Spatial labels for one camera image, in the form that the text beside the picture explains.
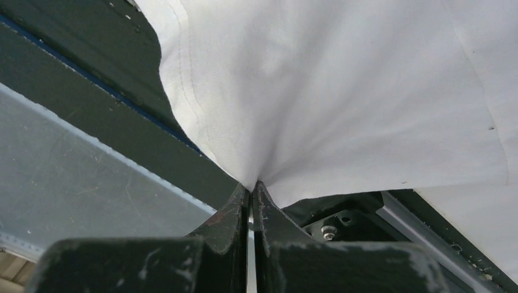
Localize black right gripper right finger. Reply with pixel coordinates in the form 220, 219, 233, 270
252, 181, 449, 292

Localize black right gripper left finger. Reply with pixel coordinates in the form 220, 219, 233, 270
26, 186, 249, 292

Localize white t shirt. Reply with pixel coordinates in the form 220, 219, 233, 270
137, 1, 517, 280

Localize aluminium rail front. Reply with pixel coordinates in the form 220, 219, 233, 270
1, 85, 214, 261

